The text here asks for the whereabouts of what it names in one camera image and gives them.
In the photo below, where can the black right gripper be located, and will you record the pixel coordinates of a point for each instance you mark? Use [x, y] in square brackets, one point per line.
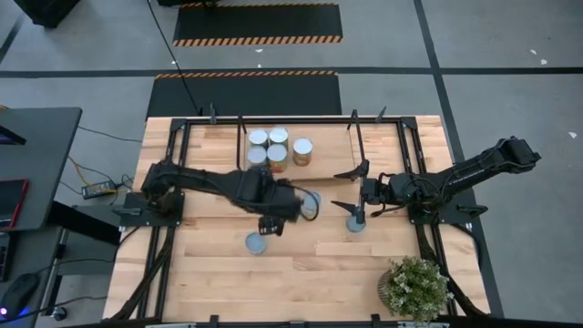
[378, 192]

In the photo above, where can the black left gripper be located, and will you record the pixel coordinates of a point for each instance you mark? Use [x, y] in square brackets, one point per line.
[287, 202]

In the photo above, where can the white mixed vegetables can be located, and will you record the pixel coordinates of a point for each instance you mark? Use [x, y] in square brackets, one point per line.
[255, 242]

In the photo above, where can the teal tuna fish can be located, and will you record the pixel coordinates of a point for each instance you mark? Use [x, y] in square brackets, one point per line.
[351, 226]

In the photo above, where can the orange pineapple can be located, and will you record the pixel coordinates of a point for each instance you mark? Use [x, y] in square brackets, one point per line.
[302, 148]

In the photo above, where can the cream and blue food can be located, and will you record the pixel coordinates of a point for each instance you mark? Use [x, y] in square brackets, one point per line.
[256, 156]

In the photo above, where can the silver-lidded food can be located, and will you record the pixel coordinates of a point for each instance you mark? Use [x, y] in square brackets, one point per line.
[258, 136]

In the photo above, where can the white-lidded food can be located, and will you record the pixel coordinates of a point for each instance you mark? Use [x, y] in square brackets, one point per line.
[278, 135]

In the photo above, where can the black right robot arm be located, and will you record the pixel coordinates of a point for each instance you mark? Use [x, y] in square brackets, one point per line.
[478, 171]

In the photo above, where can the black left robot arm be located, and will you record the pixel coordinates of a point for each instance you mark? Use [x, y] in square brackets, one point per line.
[214, 182]

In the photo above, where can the potted green plant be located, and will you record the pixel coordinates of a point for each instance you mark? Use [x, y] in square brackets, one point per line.
[416, 287]

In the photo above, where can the black power adapter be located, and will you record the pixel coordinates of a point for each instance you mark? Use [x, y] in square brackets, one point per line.
[97, 189]

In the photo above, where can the black caster wheel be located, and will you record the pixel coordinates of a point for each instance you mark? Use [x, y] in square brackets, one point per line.
[59, 313]

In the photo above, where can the black desk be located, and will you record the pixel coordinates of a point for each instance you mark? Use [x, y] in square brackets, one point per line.
[45, 150]

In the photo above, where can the dark side table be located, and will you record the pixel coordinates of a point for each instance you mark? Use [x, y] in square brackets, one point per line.
[34, 248]

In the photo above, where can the dark tablet with red edge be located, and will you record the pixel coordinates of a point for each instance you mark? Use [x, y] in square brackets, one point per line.
[11, 200]

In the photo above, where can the black computer mouse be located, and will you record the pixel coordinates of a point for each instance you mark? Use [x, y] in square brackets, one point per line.
[18, 294]

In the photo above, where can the dark screen device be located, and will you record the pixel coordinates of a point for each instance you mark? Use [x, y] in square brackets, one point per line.
[9, 136]

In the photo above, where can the black cabinet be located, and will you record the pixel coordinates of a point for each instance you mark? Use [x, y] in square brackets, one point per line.
[48, 11]

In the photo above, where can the wooden shelf with black frame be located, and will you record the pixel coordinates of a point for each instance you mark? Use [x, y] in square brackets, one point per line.
[339, 141]

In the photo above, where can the black metal rig frame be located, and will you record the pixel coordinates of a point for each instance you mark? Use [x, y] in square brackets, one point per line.
[328, 120]

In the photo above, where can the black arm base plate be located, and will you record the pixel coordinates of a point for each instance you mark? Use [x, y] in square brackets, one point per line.
[455, 219]
[134, 220]

